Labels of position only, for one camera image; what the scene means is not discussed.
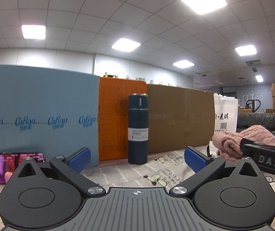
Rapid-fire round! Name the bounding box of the pink knitted sweater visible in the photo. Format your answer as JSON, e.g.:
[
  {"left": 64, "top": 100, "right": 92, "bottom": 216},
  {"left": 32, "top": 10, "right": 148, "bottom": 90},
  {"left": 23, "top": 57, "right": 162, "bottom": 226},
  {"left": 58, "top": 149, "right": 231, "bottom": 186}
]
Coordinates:
[{"left": 212, "top": 125, "right": 275, "bottom": 162}]

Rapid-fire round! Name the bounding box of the brown cardboard box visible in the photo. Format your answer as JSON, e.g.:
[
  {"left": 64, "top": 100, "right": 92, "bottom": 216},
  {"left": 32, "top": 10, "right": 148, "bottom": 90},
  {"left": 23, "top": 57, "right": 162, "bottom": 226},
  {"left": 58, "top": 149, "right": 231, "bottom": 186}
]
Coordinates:
[{"left": 147, "top": 84, "right": 215, "bottom": 153}]

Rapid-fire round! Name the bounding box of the orange cardboard box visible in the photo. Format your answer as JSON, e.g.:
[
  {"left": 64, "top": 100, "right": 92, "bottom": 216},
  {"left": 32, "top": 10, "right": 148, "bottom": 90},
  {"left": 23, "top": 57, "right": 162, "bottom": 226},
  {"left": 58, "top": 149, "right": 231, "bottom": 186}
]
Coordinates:
[{"left": 98, "top": 77, "right": 147, "bottom": 161}]

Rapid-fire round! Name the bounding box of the dark blue vacuum bottle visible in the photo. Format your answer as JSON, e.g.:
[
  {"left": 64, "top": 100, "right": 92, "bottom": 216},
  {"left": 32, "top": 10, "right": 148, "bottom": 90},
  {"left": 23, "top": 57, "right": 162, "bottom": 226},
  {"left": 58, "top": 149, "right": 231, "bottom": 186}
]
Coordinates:
[{"left": 120, "top": 93, "right": 149, "bottom": 165}]

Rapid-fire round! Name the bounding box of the smartphone with lit screen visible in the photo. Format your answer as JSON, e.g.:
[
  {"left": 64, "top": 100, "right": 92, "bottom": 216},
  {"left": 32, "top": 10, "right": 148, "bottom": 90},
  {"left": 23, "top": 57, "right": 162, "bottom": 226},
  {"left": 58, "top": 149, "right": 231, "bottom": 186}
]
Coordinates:
[{"left": 0, "top": 151, "right": 46, "bottom": 185}]

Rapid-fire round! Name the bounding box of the white paper shopping bag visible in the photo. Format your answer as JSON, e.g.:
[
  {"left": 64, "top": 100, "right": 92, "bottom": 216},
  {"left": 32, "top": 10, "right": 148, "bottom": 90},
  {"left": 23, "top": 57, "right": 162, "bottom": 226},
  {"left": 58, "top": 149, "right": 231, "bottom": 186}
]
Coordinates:
[{"left": 213, "top": 93, "right": 238, "bottom": 134}]

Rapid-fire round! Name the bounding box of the black leather sofa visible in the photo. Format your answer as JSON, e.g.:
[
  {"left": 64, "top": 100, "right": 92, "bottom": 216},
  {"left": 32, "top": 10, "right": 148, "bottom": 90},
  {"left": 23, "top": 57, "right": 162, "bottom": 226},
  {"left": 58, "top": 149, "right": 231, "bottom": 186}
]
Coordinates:
[{"left": 236, "top": 113, "right": 275, "bottom": 136}]

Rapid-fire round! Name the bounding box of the light blue cardboard box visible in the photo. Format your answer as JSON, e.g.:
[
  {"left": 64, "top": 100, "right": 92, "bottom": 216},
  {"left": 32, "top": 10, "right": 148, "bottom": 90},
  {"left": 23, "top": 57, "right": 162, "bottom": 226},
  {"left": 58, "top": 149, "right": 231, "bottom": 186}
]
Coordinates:
[{"left": 0, "top": 65, "right": 99, "bottom": 167}]

